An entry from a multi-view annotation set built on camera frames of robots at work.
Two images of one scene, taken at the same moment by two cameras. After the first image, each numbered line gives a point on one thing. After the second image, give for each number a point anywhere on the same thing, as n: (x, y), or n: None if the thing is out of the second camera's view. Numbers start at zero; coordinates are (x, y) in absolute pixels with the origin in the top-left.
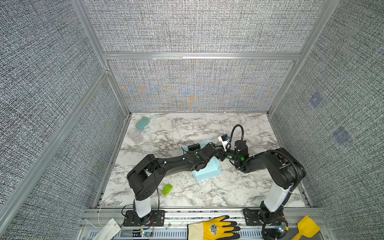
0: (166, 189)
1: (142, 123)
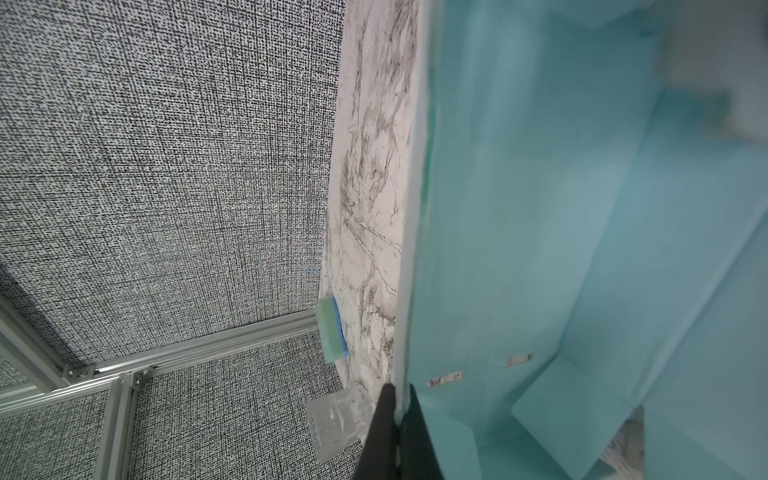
0: None
1: (333, 337)
